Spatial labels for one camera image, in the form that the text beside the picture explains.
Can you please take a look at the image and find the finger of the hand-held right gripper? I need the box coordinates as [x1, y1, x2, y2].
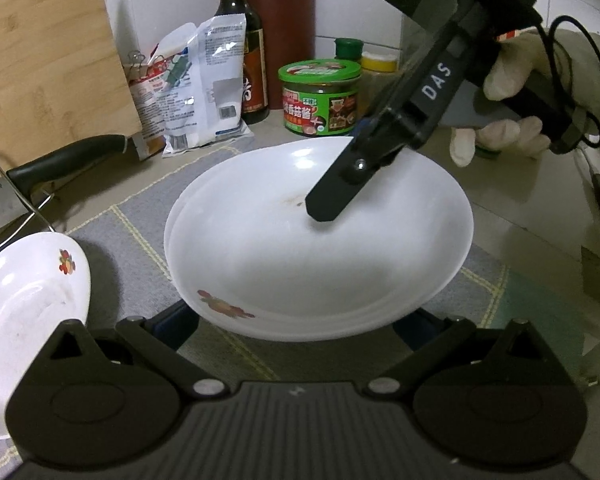
[305, 132, 411, 223]
[351, 117, 381, 138]

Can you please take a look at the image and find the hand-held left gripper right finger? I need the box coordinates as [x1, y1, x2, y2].
[364, 310, 560, 402]

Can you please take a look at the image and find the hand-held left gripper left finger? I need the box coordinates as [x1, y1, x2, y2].
[35, 300, 229, 402]

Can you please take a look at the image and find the large white fruit-print plate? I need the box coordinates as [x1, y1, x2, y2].
[164, 187, 463, 343]

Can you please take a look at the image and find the deep white fruit-print plate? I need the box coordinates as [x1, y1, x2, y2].
[0, 232, 92, 441]

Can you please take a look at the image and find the person's right hand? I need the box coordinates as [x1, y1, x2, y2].
[450, 27, 600, 168]

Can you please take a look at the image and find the green sauce jar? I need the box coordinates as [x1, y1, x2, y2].
[278, 58, 363, 137]

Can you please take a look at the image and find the yellow-lid spice jar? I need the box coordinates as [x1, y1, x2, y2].
[360, 50, 403, 111]

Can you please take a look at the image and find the green-capped bottle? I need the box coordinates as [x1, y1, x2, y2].
[335, 37, 365, 63]

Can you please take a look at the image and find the grey and teal checked mat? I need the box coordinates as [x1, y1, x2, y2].
[0, 144, 600, 466]

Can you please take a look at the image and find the dark soy sauce bottle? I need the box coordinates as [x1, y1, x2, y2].
[214, 0, 271, 125]

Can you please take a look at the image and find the brown cylindrical container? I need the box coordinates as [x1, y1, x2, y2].
[242, 0, 317, 111]

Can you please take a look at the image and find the white seasoning packet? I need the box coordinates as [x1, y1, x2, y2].
[162, 12, 253, 157]

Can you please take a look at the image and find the red and white packet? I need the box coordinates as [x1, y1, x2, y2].
[122, 22, 201, 161]

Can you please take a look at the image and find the bamboo cutting board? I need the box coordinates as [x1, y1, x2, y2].
[0, 0, 143, 188]

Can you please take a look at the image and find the black cable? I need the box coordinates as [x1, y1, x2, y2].
[540, 14, 600, 281]

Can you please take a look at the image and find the steel wire rack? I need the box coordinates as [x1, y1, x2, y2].
[0, 142, 61, 261]

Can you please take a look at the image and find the black-handled cleaver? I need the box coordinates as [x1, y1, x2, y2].
[0, 134, 128, 243]

